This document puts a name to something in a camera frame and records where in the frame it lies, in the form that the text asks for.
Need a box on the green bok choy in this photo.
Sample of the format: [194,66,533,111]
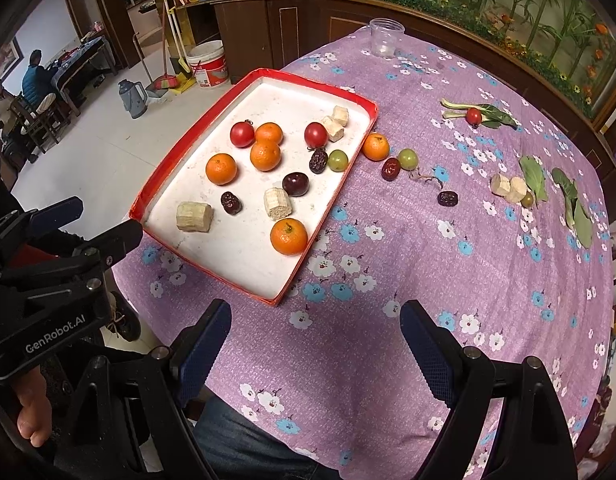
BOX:
[441,98,518,130]

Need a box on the white plastic bucket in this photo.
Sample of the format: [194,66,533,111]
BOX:
[188,40,232,89]

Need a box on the person's left hand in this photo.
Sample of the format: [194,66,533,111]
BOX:
[15,366,54,441]

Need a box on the clear plastic cup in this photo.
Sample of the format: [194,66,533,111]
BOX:
[369,17,405,58]

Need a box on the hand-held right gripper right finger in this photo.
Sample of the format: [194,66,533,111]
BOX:
[399,300,578,480]

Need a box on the red broom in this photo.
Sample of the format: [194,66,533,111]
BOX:
[132,32,181,92]

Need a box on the yellow long-handled dustpan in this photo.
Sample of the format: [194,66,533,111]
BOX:
[160,0,196,93]

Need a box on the dark covered table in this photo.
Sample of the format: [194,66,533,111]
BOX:
[50,35,119,116]

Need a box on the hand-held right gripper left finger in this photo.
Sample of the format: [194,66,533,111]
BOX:
[63,299,233,480]

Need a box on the purple floral tablecloth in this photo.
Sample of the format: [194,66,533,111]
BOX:
[110,25,616,480]

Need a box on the orange tangerine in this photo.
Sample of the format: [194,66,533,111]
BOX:
[250,140,282,172]
[205,152,237,186]
[363,132,391,162]
[255,122,285,145]
[270,217,309,257]

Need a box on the brown shoe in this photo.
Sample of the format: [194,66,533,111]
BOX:
[105,290,143,343]

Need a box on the grey thermos kettle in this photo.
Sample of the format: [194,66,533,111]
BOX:
[118,79,150,120]

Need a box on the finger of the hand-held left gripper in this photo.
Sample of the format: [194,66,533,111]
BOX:
[0,197,85,248]
[0,220,145,306]

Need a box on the dark purple plum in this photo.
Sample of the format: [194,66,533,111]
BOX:
[282,171,309,197]

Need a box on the person's jeans leg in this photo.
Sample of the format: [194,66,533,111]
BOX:
[190,392,339,480]

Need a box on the red-rimmed white tray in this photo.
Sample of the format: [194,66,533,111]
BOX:
[129,67,379,306]

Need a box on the wooden chair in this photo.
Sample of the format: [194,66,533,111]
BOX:
[10,92,71,156]

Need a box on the green vegetable leaf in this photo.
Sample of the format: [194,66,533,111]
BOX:
[552,167,579,228]
[518,155,548,206]
[570,200,593,250]

